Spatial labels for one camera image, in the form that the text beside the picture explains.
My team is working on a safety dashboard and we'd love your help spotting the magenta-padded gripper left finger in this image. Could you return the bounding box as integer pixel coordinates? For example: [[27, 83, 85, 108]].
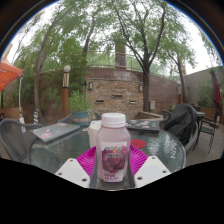
[[54, 145, 98, 189]]

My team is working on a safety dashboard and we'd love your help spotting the grey laptop with stickers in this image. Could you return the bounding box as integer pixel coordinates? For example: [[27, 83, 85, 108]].
[[30, 122, 81, 143]]

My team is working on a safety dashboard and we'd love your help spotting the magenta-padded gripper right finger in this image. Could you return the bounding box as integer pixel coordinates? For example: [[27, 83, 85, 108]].
[[128, 144, 172, 189]]

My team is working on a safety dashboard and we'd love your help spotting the black jacket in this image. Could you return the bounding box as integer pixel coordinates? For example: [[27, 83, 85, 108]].
[[163, 103, 198, 146]]

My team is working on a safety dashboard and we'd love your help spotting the maroon closed patio umbrella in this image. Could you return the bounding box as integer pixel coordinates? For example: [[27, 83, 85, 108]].
[[210, 68, 222, 113]]

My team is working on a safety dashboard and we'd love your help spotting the blue yellow striped post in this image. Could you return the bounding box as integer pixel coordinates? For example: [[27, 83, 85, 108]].
[[32, 108, 40, 125]]

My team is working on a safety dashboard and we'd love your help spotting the wooden lamp post white globe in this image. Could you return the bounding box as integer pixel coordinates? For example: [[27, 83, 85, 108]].
[[61, 64, 72, 118]]

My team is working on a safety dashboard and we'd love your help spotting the orange canopy tent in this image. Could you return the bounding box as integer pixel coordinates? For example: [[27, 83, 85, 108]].
[[0, 53, 26, 133]]

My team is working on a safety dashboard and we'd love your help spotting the black laptop with stickers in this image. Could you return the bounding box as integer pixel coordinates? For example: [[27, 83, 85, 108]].
[[125, 119, 161, 132]]

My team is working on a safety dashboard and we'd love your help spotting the black metal patio chair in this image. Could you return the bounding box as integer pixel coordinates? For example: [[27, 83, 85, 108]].
[[199, 111, 222, 154]]

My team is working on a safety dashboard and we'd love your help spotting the pink juice bottle white cap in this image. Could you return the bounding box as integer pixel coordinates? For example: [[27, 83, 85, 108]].
[[95, 112, 132, 184]]

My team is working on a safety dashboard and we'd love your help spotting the green plant in teal pot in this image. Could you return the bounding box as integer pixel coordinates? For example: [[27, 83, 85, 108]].
[[67, 89, 93, 127]]

